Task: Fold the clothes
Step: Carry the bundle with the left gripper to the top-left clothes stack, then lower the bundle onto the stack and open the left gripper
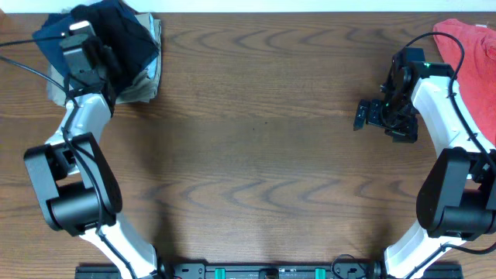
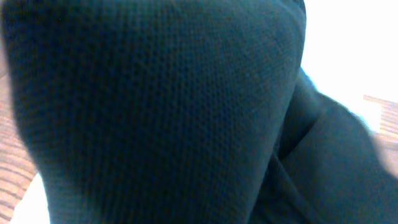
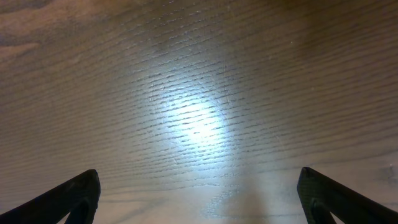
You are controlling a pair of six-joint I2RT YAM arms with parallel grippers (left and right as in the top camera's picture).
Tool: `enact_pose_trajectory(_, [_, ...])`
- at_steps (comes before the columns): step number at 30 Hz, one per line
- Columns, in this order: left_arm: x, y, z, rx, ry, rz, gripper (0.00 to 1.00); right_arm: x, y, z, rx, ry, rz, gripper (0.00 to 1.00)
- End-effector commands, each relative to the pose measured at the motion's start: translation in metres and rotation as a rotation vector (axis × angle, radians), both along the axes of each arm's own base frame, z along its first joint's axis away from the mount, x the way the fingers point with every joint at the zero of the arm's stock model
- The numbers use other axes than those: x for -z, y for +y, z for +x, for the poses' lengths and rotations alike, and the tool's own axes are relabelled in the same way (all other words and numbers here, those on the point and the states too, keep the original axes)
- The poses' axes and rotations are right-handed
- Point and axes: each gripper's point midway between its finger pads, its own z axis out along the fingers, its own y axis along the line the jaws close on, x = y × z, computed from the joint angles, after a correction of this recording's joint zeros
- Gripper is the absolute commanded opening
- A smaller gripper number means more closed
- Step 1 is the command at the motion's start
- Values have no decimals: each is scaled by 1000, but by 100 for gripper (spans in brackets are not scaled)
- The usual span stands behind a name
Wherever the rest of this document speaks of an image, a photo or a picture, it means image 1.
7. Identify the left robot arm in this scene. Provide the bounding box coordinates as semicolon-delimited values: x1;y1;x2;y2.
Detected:
23;33;169;278

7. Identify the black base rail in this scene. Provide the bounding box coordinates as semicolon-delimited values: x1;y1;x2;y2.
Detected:
74;261;464;279

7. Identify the black t-shirt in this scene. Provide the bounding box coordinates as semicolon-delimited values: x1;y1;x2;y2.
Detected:
70;1;160;95

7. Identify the red t-shirt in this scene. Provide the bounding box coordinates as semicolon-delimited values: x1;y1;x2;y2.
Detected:
433;19;495;143

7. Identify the folded light blue garment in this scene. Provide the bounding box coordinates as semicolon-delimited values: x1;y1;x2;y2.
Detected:
146;57;159;79

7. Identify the folded navy blue garment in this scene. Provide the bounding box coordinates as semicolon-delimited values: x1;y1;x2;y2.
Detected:
32;0;162;94

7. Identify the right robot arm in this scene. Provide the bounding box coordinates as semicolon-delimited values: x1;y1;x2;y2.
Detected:
353;47;495;278

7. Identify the folded khaki garment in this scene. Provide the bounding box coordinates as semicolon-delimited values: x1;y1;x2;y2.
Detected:
46;13;162;107

